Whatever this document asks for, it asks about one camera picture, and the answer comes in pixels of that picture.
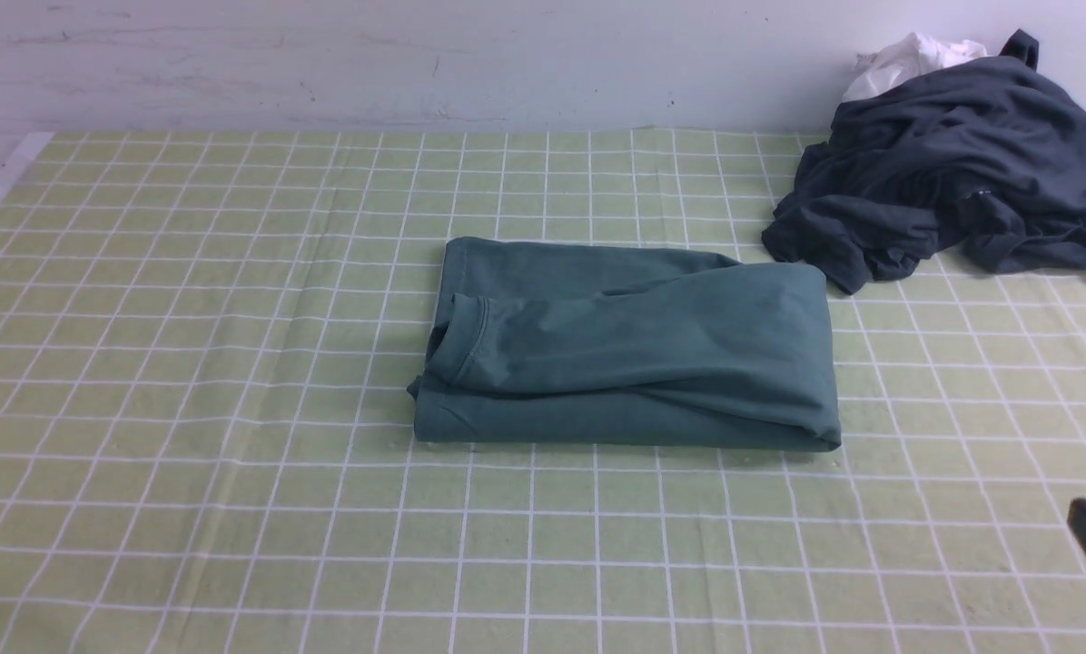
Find green long-sleeve top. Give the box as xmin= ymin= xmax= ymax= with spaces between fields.
xmin=409 ymin=237 xmax=843 ymax=452

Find dark navy garment pile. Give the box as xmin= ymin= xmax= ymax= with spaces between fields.
xmin=762 ymin=30 xmax=1086 ymax=294

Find white cloth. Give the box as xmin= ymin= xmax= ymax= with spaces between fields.
xmin=842 ymin=33 xmax=988 ymax=103

